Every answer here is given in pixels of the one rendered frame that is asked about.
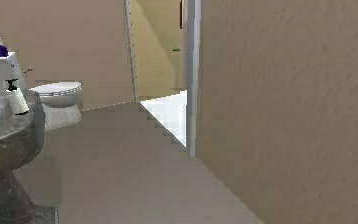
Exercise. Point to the tan room door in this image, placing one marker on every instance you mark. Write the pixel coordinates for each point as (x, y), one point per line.
(158, 53)

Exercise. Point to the white toilet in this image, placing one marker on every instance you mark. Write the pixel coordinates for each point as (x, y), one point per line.
(58, 96)

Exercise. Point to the white soap dispenser bottle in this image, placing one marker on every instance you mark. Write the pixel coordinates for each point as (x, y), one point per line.
(17, 99)

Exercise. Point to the purple spray bottle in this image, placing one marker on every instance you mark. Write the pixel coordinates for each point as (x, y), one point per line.
(0, 48)

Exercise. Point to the grey stone pedestal sink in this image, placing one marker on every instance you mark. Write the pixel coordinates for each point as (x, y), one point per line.
(10, 143)

